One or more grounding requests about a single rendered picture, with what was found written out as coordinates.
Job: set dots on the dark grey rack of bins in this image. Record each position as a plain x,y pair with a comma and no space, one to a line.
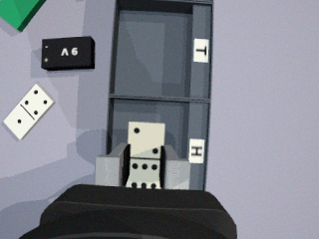
154,64

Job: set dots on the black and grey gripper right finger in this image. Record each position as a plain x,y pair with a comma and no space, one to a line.
176,171

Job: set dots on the cream domino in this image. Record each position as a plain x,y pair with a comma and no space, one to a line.
145,138

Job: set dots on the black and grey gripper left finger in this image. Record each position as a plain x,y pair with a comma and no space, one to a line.
111,170

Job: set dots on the black 9 v battery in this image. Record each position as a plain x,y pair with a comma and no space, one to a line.
73,53

